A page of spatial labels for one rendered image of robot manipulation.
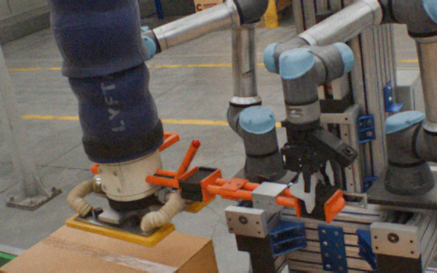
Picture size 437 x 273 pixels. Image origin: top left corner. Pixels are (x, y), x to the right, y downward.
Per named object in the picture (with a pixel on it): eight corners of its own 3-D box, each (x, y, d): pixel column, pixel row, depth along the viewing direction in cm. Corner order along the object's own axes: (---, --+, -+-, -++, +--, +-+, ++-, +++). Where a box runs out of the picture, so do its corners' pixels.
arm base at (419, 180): (391, 172, 209) (388, 144, 205) (439, 175, 201) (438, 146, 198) (377, 193, 197) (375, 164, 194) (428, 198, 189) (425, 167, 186)
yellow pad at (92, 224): (66, 227, 188) (61, 211, 186) (90, 211, 195) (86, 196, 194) (152, 248, 168) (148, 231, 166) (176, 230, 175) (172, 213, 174)
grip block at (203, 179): (179, 199, 169) (174, 179, 167) (201, 183, 176) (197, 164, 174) (204, 204, 164) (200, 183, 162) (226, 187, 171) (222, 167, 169)
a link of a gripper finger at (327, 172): (317, 182, 157) (306, 155, 152) (339, 185, 154) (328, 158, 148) (312, 191, 156) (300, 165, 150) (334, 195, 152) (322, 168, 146)
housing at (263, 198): (252, 209, 157) (249, 192, 156) (267, 196, 162) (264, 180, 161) (277, 213, 153) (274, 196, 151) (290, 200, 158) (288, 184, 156)
